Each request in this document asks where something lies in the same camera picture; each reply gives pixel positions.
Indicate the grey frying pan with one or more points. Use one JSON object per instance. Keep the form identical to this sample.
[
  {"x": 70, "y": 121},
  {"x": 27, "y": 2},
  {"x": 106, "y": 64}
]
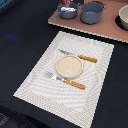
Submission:
[{"x": 65, "y": 15}]

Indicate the white fish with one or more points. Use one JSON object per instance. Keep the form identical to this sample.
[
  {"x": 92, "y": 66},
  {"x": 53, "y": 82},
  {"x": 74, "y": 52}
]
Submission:
[{"x": 68, "y": 9}]

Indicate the round wooden plate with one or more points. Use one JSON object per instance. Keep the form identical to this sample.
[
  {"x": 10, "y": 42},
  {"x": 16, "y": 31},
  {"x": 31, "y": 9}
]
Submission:
[{"x": 69, "y": 66}]

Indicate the woven beige placemat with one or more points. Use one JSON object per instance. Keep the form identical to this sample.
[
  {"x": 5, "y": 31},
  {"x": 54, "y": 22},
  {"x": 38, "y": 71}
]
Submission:
[{"x": 68, "y": 78}]

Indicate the dark grey cooking pot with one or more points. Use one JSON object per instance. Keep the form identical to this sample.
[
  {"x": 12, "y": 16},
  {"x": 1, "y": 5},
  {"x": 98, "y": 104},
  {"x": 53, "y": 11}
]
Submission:
[{"x": 91, "y": 12}]

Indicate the beige bowl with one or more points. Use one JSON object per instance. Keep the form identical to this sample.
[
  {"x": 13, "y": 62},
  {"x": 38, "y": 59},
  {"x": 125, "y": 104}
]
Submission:
[{"x": 123, "y": 14}]

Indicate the fork with wooden handle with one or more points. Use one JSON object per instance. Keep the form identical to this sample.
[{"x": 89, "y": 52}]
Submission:
[{"x": 67, "y": 81}]

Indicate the knife with wooden handle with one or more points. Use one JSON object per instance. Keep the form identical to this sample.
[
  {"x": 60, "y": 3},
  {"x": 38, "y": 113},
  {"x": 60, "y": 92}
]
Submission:
[{"x": 80, "y": 56}]

